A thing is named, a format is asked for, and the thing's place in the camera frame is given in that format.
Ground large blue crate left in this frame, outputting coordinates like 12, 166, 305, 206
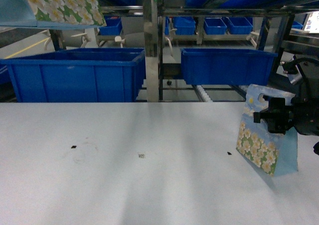
0, 48, 146, 103

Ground flower gift bag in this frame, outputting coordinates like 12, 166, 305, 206
236, 84, 298, 176
0, 0, 106, 30

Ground blue crate right on rollers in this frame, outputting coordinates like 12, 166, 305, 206
181, 48, 277, 86

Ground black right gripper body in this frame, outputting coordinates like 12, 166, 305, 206
253, 97, 295, 134

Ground steel rack upright post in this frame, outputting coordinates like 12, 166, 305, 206
143, 0, 159, 103

